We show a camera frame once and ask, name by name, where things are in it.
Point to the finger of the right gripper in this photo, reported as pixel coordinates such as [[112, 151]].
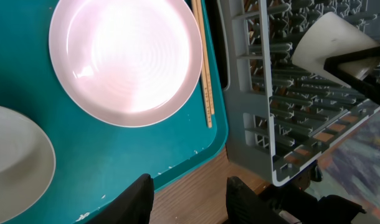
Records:
[[368, 85]]

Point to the large pink plate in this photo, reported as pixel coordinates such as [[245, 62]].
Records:
[[129, 63]]

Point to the white bowl with food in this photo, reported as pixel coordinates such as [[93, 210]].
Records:
[[27, 163]]

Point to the teal serving tray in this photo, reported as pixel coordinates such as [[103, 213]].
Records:
[[95, 161]]

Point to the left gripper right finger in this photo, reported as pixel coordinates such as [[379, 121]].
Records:
[[245, 207]]

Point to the wooden chopstick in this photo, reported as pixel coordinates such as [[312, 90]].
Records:
[[206, 60], [203, 72]]

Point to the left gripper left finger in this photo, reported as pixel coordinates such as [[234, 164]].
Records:
[[132, 206]]

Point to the small white cup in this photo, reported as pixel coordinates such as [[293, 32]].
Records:
[[329, 36]]

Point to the grey dishwasher rack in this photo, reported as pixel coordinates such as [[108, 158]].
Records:
[[281, 117]]

